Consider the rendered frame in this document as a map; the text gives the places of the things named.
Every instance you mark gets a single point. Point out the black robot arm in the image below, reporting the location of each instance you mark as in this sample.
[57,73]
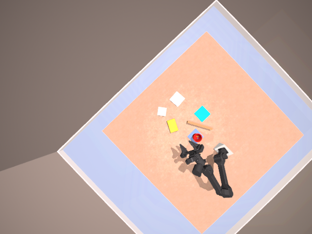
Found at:
[224,190]

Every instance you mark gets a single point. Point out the yellow flat rectangle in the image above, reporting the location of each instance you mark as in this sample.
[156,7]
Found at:
[172,125]

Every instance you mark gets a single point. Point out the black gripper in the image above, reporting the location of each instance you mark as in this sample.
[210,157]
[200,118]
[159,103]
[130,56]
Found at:
[197,150]

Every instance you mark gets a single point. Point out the red cup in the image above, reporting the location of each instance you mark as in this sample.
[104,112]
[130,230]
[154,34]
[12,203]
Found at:
[197,137]

